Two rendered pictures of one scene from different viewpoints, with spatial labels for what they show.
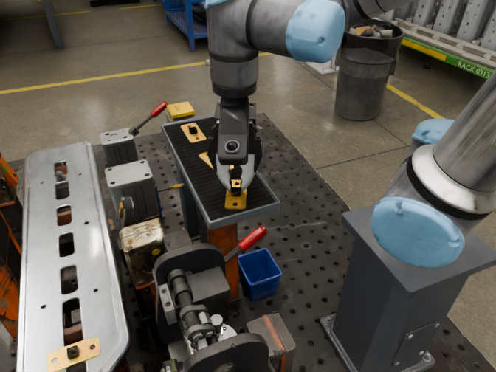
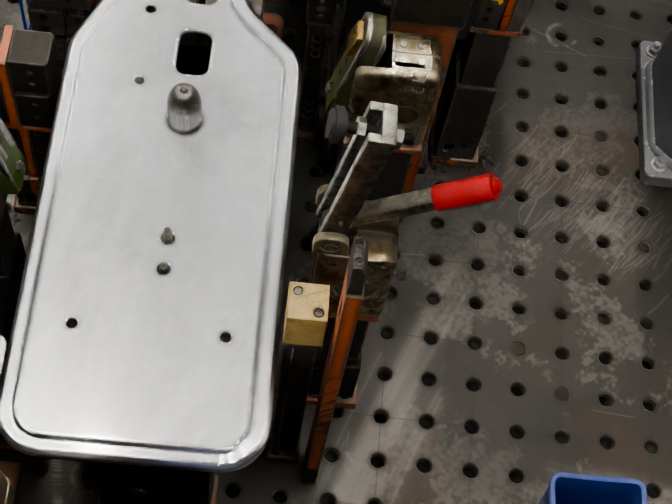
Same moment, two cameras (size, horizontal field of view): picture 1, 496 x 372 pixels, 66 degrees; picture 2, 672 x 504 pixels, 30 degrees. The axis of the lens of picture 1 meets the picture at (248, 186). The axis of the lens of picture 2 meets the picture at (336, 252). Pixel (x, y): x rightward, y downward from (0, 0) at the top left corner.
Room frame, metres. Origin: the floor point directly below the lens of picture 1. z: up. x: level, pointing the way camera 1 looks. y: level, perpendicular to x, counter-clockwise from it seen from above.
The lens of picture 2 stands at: (-0.54, -0.17, 1.98)
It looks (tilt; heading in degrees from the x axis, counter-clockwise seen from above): 62 degrees down; 16
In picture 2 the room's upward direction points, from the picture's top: 11 degrees clockwise
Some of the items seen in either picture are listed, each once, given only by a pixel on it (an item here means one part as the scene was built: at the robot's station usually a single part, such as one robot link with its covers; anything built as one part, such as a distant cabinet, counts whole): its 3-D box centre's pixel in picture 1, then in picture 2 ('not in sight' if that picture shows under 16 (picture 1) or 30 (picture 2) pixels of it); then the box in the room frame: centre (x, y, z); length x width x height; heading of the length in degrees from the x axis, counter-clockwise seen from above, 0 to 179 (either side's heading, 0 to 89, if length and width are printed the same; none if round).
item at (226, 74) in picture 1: (232, 68); not in sight; (0.58, 0.02, 1.40); 0.08 x 0.08 x 0.05
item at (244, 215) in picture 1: (212, 161); not in sight; (0.67, 0.08, 1.16); 0.37 x 0.14 x 0.02; 23
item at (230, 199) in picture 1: (236, 192); not in sight; (0.56, 0.02, 1.17); 0.08 x 0.04 x 0.01; 178
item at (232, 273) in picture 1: (218, 237); not in sight; (0.67, 0.08, 0.92); 0.10 x 0.08 x 0.45; 23
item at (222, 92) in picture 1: (235, 113); not in sight; (0.59, 0.02, 1.32); 0.09 x 0.08 x 0.12; 178
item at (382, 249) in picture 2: not in sight; (340, 314); (-0.04, -0.04, 0.88); 0.07 x 0.06 x 0.35; 113
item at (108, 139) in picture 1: (128, 185); not in sight; (0.94, 0.37, 0.88); 0.11 x 0.10 x 0.36; 113
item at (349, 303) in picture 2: not in sight; (331, 382); (-0.13, -0.07, 0.95); 0.03 x 0.01 x 0.50; 23
